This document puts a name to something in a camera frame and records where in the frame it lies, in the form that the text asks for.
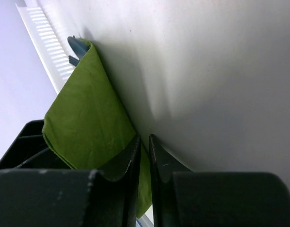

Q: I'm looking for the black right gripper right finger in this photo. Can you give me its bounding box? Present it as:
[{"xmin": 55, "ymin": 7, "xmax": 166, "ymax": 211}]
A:
[{"xmin": 149, "ymin": 135, "xmax": 290, "ymax": 227}]

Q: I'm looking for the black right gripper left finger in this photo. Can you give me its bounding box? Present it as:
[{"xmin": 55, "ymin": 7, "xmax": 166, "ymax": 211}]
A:
[{"xmin": 0, "ymin": 136, "xmax": 141, "ymax": 227}]

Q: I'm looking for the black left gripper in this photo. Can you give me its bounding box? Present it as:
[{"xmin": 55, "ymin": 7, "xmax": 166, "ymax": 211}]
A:
[{"xmin": 0, "ymin": 120, "xmax": 70, "ymax": 170}]

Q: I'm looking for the green paper napkin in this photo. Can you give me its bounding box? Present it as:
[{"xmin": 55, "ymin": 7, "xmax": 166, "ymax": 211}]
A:
[{"xmin": 42, "ymin": 39, "xmax": 152, "ymax": 219}]

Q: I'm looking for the dark blue plastic spoon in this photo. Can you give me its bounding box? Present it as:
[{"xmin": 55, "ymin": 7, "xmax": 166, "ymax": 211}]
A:
[{"xmin": 67, "ymin": 36, "xmax": 90, "ymax": 59}]

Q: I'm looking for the dark blue plastic fork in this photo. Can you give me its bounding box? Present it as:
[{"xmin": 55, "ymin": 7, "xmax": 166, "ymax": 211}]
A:
[{"xmin": 68, "ymin": 55, "xmax": 80, "ymax": 67}]

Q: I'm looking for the white slotted cutlery tray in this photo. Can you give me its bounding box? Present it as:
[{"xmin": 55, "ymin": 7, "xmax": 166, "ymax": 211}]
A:
[{"xmin": 16, "ymin": 3, "xmax": 74, "ymax": 93}]

